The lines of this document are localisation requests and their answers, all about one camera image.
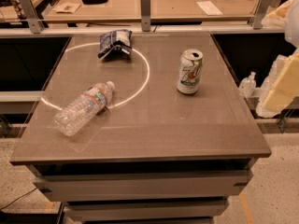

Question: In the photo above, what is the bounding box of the black object on back desk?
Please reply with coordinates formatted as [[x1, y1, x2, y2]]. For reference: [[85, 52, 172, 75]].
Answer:
[[82, 0, 108, 5]]

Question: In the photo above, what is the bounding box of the middle metal bracket post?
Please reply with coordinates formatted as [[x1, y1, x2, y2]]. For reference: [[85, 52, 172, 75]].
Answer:
[[140, 0, 150, 32]]

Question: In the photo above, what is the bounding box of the white paper card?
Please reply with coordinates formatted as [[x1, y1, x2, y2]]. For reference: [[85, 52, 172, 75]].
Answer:
[[197, 1, 222, 16]]

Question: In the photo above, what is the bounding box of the green 7up soda can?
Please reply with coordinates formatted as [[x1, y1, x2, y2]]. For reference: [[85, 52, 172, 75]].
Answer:
[[177, 49, 204, 94]]

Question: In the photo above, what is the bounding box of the grey table with drawers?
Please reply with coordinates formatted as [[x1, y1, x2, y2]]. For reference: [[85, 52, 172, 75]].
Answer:
[[11, 32, 270, 224]]

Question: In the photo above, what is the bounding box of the brown paper packet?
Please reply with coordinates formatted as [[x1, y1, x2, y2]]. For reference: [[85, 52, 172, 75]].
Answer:
[[54, 2, 80, 14]]

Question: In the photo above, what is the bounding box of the black floor cable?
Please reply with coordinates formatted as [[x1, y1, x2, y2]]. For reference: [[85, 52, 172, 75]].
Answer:
[[0, 187, 37, 211]]

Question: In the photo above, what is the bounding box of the clear plastic water bottle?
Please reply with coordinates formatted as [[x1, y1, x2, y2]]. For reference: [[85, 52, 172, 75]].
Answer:
[[54, 81, 115, 136]]

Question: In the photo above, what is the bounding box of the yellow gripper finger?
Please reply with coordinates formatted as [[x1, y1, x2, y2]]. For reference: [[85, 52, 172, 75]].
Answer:
[[261, 0, 293, 28], [255, 51, 299, 118]]

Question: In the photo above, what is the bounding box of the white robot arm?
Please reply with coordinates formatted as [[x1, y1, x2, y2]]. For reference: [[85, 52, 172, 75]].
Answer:
[[255, 0, 299, 118]]

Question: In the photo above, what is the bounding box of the left metal bracket post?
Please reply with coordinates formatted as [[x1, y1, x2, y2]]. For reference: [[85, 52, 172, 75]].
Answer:
[[19, 0, 44, 34]]

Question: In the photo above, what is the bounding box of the metal bracket post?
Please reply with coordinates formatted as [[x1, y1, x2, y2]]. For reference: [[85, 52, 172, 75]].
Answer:
[[19, 0, 44, 34], [140, 0, 150, 32], [250, 0, 272, 29]]

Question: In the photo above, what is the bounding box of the blue white chip bag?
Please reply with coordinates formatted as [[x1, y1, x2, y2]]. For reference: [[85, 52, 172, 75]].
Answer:
[[98, 29, 132, 59]]

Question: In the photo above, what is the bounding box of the right metal bracket post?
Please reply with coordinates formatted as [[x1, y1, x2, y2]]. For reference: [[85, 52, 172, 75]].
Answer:
[[250, 0, 272, 29]]

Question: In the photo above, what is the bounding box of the left clear sanitizer bottle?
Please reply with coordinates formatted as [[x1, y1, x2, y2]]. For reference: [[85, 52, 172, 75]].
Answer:
[[238, 72, 256, 98]]

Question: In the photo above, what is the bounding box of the wooden back desk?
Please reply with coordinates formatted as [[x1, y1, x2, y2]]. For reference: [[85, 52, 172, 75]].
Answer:
[[43, 0, 287, 24]]

